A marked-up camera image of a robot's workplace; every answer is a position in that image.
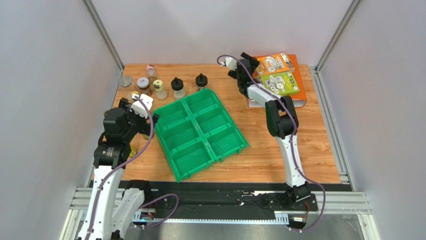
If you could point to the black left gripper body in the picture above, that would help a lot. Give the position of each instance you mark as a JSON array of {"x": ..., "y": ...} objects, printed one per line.
[{"x": 135, "y": 121}]

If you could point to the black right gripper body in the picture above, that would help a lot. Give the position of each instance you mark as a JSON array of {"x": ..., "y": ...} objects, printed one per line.
[{"x": 244, "y": 63}]

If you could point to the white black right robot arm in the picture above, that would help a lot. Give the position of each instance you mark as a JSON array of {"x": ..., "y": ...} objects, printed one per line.
[{"x": 282, "y": 124}]

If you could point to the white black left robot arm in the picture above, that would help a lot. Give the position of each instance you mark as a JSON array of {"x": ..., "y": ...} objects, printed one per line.
[{"x": 106, "y": 220}]

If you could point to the orange comic book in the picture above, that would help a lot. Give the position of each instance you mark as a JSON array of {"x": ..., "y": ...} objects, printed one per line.
[{"x": 274, "y": 64}]

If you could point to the small yellow label oil bottle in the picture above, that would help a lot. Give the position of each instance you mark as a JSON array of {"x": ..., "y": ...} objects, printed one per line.
[{"x": 133, "y": 151}]

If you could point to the green comic book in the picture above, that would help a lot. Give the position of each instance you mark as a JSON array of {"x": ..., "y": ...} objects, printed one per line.
[{"x": 283, "y": 84}]

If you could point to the yellow-green lid sesame jar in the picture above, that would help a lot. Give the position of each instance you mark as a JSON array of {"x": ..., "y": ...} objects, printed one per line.
[{"x": 160, "y": 92}]

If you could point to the white lid sauce jar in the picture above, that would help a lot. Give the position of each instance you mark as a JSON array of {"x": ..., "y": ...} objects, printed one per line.
[{"x": 144, "y": 86}]

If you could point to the black lid jar right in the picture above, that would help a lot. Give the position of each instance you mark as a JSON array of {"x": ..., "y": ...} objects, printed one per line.
[{"x": 201, "y": 82}]

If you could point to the silver lid glass jar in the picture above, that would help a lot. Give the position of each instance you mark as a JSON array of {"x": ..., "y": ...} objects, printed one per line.
[{"x": 126, "y": 84}]

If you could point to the green plastic divided bin tray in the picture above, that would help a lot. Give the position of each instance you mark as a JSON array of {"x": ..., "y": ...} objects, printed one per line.
[{"x": 196, "y": 132}]

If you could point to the black lid jar white granules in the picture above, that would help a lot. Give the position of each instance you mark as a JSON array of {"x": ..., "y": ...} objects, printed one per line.
[{"x": 177, "y": 86}]

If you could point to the pink lid spice bottle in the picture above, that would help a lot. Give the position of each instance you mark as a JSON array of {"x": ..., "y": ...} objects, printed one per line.
[{"x": 151, "y": 73}]

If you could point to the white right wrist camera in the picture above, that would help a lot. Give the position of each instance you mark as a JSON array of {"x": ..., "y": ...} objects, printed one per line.
[{"x": 230, "y": 63}]

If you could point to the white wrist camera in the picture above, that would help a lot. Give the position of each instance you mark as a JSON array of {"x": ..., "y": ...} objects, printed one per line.
[
  {"x": 230, "y": 63},
  {"x": 142, "y": 105}
]

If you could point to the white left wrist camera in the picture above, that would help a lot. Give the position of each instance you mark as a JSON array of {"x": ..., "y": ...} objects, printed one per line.
[{"x": 142, "y": 105}]

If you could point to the aluminium frame post right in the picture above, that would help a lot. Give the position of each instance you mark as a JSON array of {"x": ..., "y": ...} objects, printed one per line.
[{"x": 340, "y": 30}]

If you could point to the aluminium frame post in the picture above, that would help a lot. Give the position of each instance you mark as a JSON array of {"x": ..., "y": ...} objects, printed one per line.
[
  {"x": 96, "y": 19},
  {"x": 340, "y": 30}
]

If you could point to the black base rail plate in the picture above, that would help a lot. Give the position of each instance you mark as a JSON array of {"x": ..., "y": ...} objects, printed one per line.
[{"x": 218, "y": 200}]

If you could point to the aluminium frame post left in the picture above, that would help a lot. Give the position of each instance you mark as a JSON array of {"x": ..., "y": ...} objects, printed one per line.
[{"x": 96, "y": 19}]

